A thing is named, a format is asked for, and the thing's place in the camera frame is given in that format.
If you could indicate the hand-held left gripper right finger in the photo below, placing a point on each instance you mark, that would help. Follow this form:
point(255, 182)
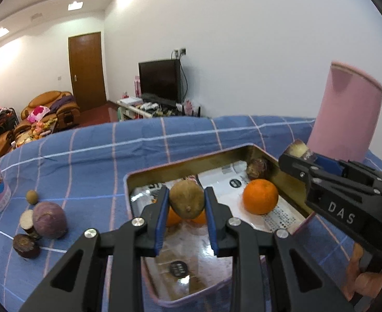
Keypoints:
point(210, 224)

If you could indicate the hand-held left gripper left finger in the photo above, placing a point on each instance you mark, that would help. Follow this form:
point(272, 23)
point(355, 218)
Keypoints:
point(160, 224)

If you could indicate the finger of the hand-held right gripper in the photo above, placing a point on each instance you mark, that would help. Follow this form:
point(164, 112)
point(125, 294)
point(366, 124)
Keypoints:
point(295, 165)
point(330, 165)

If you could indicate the orange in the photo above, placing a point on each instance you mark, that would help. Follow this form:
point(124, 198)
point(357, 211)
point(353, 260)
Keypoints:
point(200, 217)
point(173, 219)
point(260, 196)

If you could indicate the purple cut sugarcane piece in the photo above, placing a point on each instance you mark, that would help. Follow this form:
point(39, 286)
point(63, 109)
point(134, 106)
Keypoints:
point(297, 149)

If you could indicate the brown kiwi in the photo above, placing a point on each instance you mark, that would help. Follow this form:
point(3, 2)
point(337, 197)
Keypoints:
point(31, 197)
point(187, 201)

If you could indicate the dark brown taro root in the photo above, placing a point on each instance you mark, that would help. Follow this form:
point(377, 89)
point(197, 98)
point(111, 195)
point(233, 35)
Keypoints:
point(256, 169)
point(26, 246)

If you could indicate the pink tin box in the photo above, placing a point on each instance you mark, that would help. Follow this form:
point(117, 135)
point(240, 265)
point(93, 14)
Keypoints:
point(194, 165)

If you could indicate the large purple sweet potato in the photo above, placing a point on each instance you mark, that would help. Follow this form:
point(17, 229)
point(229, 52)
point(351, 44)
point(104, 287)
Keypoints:
point(49, 219)

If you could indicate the cut taro piece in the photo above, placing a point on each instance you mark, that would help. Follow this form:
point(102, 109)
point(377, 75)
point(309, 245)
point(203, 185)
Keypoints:
point(27, 222)

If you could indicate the person's right hand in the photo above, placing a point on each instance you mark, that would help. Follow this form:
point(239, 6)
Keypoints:
point(366, 282)

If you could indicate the printed paper leaflet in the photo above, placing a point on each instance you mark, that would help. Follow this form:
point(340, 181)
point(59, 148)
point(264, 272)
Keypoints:
point(217, 185)

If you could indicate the pink electric kettle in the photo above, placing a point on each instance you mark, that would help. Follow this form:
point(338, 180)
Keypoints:
point(343, 117)

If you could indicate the blue plaid tablecloth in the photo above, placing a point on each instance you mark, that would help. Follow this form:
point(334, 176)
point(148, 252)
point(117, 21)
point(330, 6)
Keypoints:
point(96, 156)

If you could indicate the white television stand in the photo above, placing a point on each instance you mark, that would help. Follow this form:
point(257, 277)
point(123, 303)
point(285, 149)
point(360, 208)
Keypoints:
point(139, 109)

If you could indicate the white pink plastic bag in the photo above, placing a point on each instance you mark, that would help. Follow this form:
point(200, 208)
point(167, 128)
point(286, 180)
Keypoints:
point(189, 105)

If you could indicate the white set-top box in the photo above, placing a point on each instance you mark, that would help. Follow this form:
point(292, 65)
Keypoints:
point(129, 100)

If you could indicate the tall pink box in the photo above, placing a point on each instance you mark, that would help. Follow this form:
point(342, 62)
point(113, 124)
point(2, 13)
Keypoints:
point(136, 86)

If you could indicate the black flat television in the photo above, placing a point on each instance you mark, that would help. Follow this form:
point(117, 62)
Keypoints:
point(160, 81)

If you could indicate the cluttered coffee table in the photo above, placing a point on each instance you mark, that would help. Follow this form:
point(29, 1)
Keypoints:
point(35, 133)

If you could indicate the purple blanket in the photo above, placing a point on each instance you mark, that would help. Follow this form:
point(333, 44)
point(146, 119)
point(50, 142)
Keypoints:
point(62, 102)

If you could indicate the orange leather armchair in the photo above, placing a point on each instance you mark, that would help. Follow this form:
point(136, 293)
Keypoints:
point(53, 109)

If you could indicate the pink floral cushion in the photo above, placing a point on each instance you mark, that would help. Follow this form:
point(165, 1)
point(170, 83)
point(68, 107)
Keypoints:
point(36, 112)

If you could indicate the brown wooden door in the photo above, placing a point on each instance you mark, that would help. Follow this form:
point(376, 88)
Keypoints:
point(87, 71)

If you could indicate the black chairs with clothes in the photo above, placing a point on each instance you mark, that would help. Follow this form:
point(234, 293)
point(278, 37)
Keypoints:
point(1, 117)

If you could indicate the square ceiling light panel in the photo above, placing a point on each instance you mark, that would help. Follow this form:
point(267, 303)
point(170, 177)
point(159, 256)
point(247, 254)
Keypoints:
point(1, 32)
point(75, 5)

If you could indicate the ceiling air vent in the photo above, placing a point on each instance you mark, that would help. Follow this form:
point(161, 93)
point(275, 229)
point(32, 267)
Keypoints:
point(36, 16)

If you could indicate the wall power socket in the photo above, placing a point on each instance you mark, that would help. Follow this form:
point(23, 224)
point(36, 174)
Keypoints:
point(179, 52)

